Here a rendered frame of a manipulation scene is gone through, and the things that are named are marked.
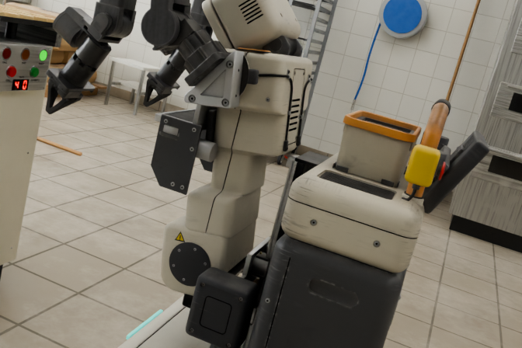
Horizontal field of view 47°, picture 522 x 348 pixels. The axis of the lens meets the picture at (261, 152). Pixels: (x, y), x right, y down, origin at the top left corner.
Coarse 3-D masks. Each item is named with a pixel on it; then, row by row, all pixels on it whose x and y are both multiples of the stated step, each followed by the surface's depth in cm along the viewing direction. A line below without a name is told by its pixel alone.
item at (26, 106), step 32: (0, 32) 194; (0, 96) 179; (32, 96) 192; (0, 128) 183; (32, 128) 197; (0, 160) 187; (32, 160) 202; (0, 192) 191; (0, 224) 196; (0, 256) 201
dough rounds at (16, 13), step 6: (0, 6) 190; (6, 6) 195; (0, 12) 168; (6, 12) 173; (12, 12) 176; (18, 12) 186; (24, 12) 188; (24, 18) 179; (30, 18) 180; (36, 18) 184; (42, 18) 185; (48, 18) 191
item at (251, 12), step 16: (208, 0) 131; (224, 0) 129; (240, 0) 128; (256, 0) 127; (272, 0) 129; (208, 16) 131; (224, 16) 129; (240, 16) 128; (256, 16) 127; (272, 16) 127; (288, 16) 136; (224, 32) 131; (240, 32) 129; (256, 32) 128; (272, 32) 128; (288, 32) 134; (256, 48) 131
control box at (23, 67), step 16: (0, 48) 169; (16, 48) 175; (32, 48) 181; (48, 48) 188; (0, 64) 170; (16, 64) 177; (32, 64) 183; (48, 64) 190; (0, 80) 172; (32, 80) 185
